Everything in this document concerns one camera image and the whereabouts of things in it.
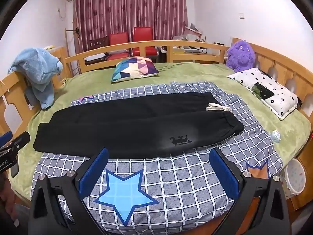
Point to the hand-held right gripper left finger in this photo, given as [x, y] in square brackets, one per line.
[94, 173]

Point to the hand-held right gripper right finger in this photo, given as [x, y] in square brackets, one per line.
[223, 173]

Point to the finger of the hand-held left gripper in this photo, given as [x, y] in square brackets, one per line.
[5, 137]
[20, 139]

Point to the black pants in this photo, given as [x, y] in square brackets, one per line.
[122, 127]

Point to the grey checked star blanket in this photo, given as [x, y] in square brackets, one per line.
[183, 176]

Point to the small white round toy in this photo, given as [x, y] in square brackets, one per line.
[275, 136]

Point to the blue plush toy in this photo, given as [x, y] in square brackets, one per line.
[36, 71]

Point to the white plastic basin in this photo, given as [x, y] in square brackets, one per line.
[294, 176]

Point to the white flower print pillow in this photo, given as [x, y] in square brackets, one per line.
[269, 90]

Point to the green bed sheet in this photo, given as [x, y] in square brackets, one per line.
[195, 73]

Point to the wooden coat rack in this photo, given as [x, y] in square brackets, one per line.
[66, 41]

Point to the colourful geometric pillow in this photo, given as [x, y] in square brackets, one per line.
[134, 69]

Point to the purple plush toy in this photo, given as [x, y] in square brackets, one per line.
[239, 56]

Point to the dark wooden chair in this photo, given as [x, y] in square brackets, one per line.
[97, 44]

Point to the red chair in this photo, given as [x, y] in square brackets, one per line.
[143, 35]
[118, 40]

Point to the pile of clutter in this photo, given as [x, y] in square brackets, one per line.
[193, 36]

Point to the red patterned curtain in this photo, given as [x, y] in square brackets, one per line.
[129, 7]

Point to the wooden bed frame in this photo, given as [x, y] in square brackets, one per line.
[146, 45]

